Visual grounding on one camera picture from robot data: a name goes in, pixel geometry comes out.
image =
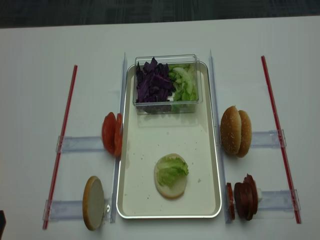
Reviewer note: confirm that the green lettuce leaf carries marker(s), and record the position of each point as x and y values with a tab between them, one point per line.
169	169

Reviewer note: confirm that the tomato slice rear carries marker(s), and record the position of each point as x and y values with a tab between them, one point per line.
118	138

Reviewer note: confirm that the green lettuce pile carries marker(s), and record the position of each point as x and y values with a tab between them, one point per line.
182	77

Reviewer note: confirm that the dark red meat slices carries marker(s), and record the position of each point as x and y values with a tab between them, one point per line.
246	198

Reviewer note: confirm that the white meat pusher block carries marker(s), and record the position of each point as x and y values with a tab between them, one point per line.
259	195

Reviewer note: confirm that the metal tray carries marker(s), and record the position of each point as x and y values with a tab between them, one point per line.
148	137

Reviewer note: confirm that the purple cabbage pile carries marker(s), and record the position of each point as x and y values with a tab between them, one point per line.
153	82

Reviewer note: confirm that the clear salad container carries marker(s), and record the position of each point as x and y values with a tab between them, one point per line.
165	107

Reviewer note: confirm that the sesame bun top front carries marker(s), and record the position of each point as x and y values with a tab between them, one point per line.
230	130

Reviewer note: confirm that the sesame bun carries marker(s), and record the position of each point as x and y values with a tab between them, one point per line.
246	134
230	130

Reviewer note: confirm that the sesame bun top rear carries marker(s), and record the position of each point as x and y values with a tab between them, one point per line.
246	134

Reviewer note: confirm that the clear left upper pusher track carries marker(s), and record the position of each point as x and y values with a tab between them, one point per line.
69	144

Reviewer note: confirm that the clear pusher track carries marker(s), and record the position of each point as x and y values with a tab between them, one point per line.
280	200
60	210
69	144
268	139

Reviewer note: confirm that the bun bottom standing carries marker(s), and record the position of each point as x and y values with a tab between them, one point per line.
93	203

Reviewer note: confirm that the red sausage slice front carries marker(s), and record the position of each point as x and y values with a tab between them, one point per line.
231	207

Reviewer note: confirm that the clear right upper pusher track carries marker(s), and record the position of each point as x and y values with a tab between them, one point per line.
268	139

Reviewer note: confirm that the clear left lower pusher track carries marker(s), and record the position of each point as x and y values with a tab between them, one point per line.
60	210

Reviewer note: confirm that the clear right lower pusher track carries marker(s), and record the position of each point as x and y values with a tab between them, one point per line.
280	200

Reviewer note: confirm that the black object at edge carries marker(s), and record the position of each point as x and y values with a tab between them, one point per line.
2	222

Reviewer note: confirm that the red left rail strip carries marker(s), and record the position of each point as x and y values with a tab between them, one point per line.
47	208

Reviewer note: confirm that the red rail strip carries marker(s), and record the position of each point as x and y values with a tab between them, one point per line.
47	208
278	127

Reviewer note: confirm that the red right rail strip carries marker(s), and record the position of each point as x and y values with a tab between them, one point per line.
278	127

